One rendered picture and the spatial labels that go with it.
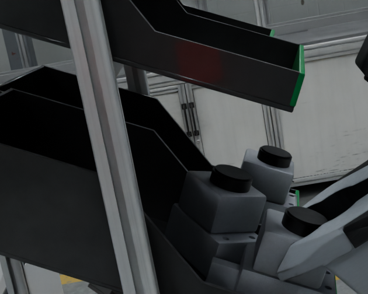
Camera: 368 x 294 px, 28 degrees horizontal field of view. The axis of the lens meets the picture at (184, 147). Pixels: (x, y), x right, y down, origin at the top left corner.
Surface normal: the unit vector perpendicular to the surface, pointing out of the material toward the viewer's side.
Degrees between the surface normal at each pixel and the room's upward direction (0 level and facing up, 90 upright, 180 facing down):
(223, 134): 90
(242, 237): 25
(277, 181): 90
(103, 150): 90
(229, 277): 90
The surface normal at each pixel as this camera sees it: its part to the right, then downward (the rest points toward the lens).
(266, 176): -0.15, 0.26
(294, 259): -0.76, -0.29
